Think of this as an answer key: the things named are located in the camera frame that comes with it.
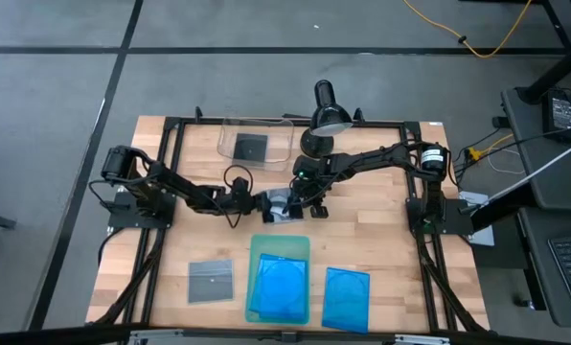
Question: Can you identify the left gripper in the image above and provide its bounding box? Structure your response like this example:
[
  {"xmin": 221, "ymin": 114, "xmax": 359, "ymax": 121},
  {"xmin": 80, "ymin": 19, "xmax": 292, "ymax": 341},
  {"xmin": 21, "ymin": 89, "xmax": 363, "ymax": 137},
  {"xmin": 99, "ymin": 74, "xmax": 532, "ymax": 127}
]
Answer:
[{"xmin": 217, "ymin": 189, "xmax": 276, "ymax": 225}]

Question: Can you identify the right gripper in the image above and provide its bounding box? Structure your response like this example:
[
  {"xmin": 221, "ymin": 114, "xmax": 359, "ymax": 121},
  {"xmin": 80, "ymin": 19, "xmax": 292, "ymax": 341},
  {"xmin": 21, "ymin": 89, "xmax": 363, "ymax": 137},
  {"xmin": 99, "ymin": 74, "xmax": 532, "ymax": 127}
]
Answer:
[{"xmin": 284, "ymin": 177, "xmax": 330, "ymax": 220}]

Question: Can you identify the grey jewel case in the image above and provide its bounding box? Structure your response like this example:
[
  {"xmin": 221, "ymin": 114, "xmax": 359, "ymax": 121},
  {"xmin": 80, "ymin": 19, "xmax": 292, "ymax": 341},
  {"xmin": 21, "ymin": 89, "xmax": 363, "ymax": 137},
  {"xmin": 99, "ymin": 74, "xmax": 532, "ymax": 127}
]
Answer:
[
  {"xmin": 187, "ymin": 259, "xmax": 236, "ymax": 305},
  {"xmin": 264, "ymin": 186, "xmax": 307, "ymax": 225},
  {"xmin": 232, "ymin": 132, "xmax": 270, "ymax": 163}
]

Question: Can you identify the teal translucent plastic bin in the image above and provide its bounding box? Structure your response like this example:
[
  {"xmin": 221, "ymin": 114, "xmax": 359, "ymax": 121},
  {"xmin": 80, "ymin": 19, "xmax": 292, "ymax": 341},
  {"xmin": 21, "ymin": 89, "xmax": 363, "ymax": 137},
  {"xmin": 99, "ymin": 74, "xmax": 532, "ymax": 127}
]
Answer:
[{"xmin": 244, "ymin": 233, "xmax": 311, "ymax": 325}]

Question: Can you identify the clear plastic tray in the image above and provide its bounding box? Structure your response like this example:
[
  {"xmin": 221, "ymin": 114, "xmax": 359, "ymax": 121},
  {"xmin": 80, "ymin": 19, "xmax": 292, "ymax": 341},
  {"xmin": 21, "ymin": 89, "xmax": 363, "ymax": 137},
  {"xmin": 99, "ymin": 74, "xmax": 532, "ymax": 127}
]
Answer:
[{"xmin": 217, "ymin": 117, "xmax": 296, "ymax": 173}]

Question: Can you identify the black desk lamp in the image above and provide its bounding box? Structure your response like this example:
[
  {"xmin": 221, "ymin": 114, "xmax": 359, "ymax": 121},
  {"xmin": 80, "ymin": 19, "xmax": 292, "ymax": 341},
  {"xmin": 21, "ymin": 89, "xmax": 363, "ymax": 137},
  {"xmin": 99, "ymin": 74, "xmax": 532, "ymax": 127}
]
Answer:
[{"xmin": 298, "ymin": 79, "xmax": 354, "ymax": 160}]

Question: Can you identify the white paper sheet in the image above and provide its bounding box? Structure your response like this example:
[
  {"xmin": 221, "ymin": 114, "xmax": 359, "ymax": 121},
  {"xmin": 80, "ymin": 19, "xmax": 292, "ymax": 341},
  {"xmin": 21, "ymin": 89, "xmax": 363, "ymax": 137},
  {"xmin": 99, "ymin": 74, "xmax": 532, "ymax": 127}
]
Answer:
[{"xmin": 457, "ymin": 190, "xmax": 496, "ymax": 248}]

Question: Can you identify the black support bar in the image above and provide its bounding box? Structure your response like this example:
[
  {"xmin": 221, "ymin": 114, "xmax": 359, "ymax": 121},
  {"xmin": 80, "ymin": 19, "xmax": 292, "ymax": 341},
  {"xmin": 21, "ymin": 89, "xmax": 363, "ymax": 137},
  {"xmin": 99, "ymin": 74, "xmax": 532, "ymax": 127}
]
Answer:
[{"xmin": 468, "ymin": 180, "xmax": 540, "ymax": 232}]

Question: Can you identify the black side desk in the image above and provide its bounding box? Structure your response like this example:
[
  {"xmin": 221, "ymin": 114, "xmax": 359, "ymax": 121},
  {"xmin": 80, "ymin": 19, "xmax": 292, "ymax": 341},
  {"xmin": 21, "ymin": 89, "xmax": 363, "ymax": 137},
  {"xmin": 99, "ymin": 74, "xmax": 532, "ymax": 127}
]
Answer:
[{"xmin": 499, "ymin": 85, "xmax": 571, "ymax": 330}]

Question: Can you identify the black power adapter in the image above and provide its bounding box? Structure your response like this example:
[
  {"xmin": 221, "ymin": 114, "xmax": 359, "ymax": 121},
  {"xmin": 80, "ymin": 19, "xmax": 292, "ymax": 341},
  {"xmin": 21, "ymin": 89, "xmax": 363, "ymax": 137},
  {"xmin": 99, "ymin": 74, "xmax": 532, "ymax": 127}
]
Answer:
[{"xmin": 542, "ymin": 90, "xmax": 571, "ymax": 143}]

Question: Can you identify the black desk leg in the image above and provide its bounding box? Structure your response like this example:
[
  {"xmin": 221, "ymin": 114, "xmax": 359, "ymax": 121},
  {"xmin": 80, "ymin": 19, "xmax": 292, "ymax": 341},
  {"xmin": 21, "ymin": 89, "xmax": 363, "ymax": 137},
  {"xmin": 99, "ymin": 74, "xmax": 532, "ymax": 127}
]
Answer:
[{"xmin": 514, "ymin": 0, "xmax": 571, "ymax": 105}]

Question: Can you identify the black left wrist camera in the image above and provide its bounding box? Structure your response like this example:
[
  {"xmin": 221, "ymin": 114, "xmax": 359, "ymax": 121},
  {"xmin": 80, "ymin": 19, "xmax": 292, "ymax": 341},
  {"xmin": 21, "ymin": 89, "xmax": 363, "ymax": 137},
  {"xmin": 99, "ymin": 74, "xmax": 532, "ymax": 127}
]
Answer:
[{"xmin": 231, "ymin": 175, "xmax": 252, "ymax": 194}]

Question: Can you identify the black aluminium table frame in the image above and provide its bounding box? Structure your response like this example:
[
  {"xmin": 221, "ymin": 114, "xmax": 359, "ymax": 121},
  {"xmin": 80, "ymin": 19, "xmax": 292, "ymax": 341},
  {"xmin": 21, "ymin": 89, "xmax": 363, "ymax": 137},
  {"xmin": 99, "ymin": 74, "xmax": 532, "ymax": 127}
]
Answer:
[{"xmin": 86, "ymin": 114, "xmax": 492, "ymax": 345}]

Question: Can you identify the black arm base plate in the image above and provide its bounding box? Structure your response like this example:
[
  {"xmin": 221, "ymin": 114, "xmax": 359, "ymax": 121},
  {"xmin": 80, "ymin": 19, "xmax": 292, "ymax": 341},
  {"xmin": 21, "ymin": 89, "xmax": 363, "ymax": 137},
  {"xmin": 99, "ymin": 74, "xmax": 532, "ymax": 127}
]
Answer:
[
  {"xmin": 107, "ymin": 191, "xmax": 177, "ymax": 230},
  {"xmin": 406, "ymin": 196, "xmax": 474, "ymax": 236}
]

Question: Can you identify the silver mount bar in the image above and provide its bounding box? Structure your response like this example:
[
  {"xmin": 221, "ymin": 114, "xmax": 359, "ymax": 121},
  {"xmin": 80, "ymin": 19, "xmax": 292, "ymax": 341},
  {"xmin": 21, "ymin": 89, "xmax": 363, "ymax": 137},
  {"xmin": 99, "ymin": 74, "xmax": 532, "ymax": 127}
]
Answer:
[{"xmin": 126, "ymin": 328, "xmax": 452, "ymax": 345}]

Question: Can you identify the black cable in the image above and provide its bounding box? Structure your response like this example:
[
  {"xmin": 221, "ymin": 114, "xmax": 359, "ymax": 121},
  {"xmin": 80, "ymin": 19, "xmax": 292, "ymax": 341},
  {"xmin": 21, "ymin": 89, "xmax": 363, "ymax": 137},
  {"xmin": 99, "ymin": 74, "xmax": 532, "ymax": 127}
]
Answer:
[{"xmin": 83, "ymin": 179, "xmax": 124, "ymax": 229}]

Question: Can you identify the yellow cable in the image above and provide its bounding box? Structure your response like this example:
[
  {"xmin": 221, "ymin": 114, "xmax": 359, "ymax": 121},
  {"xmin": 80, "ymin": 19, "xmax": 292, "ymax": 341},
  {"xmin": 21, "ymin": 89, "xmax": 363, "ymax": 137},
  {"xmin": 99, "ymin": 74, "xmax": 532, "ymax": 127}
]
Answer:
[
  {"xmin": 465, "ymin": 132, "xmax": 515, "ymax": 162},
  {"xmin": 402, "ymin": 0, "xmax": 534, "ymax": 59}
]

